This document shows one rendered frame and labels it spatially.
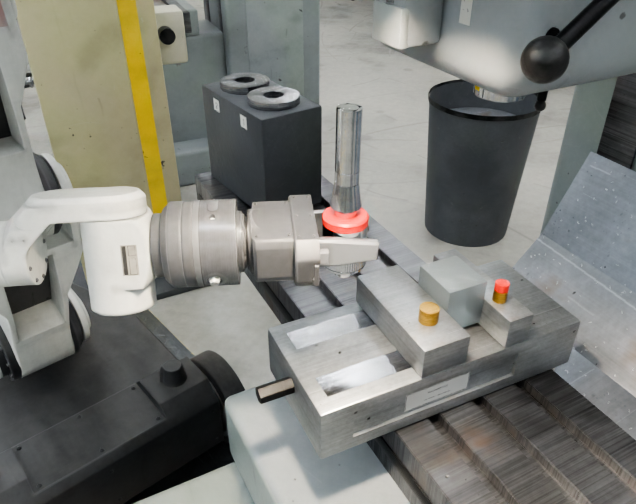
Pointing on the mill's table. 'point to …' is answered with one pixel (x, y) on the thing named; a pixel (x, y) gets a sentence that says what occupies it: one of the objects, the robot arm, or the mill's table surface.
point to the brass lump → (428, 313)
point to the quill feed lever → (559, 45)
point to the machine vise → (509, 359)
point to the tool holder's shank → (347, 161)
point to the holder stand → (263, 138)
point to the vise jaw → (453, 337)
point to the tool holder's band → (345, 222)
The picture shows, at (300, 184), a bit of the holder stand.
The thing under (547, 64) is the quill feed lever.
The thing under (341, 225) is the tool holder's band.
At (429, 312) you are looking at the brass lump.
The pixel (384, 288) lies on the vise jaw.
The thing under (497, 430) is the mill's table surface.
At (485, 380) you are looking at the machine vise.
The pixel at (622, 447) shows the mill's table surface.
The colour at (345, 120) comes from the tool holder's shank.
